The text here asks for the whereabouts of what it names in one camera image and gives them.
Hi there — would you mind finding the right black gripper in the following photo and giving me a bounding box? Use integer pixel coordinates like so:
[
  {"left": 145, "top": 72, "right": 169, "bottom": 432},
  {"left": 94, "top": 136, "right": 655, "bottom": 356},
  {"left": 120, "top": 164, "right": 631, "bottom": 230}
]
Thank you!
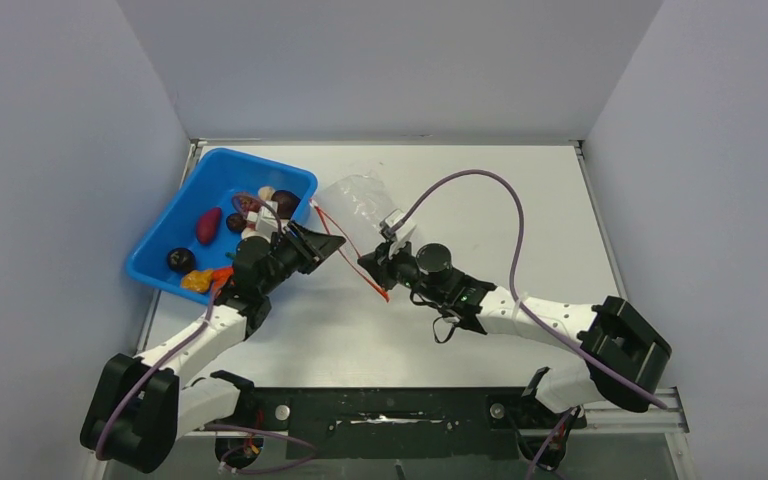
[{"left": 360, "top": 235, "right": 447, "bottom": 307}]

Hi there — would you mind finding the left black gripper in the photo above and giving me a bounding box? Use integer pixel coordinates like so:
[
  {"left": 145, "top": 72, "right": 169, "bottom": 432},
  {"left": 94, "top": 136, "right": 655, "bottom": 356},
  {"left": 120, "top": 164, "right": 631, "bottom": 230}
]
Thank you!
[{"left": 259, "top": 221, "right": 345, "bottom": 296}]

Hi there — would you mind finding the clear zip top bag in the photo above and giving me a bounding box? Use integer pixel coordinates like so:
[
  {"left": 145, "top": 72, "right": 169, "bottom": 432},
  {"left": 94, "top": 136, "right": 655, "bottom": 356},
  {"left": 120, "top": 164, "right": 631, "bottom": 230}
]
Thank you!
[{"left": 309, "top": 172, "right": 402, "bottom": 304}]

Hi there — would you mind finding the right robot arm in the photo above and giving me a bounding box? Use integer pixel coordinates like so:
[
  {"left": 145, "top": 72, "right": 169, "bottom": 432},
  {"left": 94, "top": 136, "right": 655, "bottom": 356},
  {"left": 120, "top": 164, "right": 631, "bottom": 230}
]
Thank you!
[{"left": 358, "top": 242, "right": 672, "bottom": 427}]

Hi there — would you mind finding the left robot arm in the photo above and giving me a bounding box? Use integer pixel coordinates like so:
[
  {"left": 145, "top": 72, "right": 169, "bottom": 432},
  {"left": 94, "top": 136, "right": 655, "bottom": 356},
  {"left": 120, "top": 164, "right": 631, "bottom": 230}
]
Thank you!
[{"left": 79, "top": 221, "right": 346, "bottom": 473}]

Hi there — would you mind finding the white garlic bulb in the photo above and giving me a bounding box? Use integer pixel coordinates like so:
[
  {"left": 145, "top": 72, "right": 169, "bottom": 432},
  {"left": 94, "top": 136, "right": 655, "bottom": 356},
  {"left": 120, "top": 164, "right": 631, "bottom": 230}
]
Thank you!
[{"left": 257, "top": 186, "right": 276, "bottom": 201}]

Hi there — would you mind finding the purple grape bunch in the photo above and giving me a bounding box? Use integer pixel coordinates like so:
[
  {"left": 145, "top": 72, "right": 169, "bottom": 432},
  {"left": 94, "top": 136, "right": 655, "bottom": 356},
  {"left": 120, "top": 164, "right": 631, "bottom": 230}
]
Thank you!
[{"left": 231, "top": 192, "right": 265, "bottom": 216}]

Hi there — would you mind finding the small dark lychee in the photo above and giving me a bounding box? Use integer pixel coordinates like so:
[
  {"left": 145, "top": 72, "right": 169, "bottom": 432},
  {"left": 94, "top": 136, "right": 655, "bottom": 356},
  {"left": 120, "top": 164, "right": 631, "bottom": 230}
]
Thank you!
[{"left": 225, "top": 213, "right": 248, "bottom": 233}]

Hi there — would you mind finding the blue plastic bin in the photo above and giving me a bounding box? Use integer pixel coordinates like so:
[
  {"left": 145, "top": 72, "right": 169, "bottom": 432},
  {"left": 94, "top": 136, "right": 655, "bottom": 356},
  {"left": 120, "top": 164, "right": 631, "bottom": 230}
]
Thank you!
[{"left": 125, "top": 148, "right": 318, "bottom": 305}]

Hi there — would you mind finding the orange carrot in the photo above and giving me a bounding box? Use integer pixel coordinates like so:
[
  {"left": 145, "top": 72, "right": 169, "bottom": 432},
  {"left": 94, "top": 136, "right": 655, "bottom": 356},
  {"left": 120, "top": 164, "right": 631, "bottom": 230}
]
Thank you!
[{"left": 211, "top": 266, "right": 233, "bottom": 288}]

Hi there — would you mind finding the purple sweet potato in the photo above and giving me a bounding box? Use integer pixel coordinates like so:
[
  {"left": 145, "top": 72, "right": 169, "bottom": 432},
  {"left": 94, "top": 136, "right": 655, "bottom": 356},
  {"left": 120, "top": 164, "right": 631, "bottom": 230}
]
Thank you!
[{"left": 195, "top": 207, "right": 222, "bottom": 245}]

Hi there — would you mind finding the dark plum front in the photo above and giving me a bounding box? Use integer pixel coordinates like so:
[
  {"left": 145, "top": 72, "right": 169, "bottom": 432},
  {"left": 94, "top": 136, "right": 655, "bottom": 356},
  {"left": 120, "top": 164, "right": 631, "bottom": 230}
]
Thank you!
[{"left": 165, "top": 247, "right": 197, "bottom": 275}]

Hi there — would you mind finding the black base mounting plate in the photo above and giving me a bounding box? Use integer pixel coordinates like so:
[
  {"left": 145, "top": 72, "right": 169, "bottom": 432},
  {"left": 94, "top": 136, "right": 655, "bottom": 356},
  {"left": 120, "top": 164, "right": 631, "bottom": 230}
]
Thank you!
[{"left": 216, "top": 387, "right": 561, "bottom": 460}]

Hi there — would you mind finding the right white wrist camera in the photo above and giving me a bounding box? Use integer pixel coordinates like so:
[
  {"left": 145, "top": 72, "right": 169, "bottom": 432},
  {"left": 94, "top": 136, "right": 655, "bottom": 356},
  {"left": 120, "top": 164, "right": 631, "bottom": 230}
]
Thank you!
[{"left": 379, "top": 209, "right": 416, "bottom": 258}]

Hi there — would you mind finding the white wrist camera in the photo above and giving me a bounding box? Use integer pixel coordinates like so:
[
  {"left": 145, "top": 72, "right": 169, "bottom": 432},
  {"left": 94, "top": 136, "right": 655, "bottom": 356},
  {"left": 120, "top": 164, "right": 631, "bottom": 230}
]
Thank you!
[
  {"left": 245, "top": 207, "right": 284, "bottom": 241},
  {"left": 379, "top": 209, "right": 416, "bottom": 258}
]

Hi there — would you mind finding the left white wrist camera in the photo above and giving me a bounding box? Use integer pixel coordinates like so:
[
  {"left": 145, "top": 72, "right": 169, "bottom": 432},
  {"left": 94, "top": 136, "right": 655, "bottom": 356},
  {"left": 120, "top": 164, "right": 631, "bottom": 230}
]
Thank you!
[{"left": 245, "top": 207, "right": 284, "bottom": 241}]

